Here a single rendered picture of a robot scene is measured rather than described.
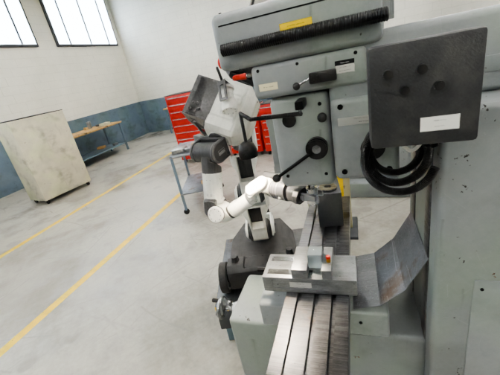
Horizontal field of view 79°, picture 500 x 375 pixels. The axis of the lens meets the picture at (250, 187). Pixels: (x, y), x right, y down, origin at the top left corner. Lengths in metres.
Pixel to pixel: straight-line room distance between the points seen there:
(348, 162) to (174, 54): 10.79
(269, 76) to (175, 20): 10.59
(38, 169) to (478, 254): 6.61
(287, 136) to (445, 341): 0.85
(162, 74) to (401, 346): 11.29
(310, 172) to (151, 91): 11.40
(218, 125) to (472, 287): 1.08
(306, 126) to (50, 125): 6.33
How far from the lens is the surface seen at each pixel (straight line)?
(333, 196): 1.53
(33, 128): 6.87
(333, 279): 1.18
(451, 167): 0.93
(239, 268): 1.95
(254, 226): 2.02
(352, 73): 0.95
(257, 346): 1.56
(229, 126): 1.37
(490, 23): 1.01
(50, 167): 6.94
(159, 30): 11.83
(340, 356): 1.06
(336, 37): 0.94
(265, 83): 0.98
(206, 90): 1.46
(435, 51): 0.71
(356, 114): 0.96
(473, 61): 0.73
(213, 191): 1.37
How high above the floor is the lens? 1.74
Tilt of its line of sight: 22 degrees down
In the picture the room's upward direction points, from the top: 11 degrees counter-clockwise
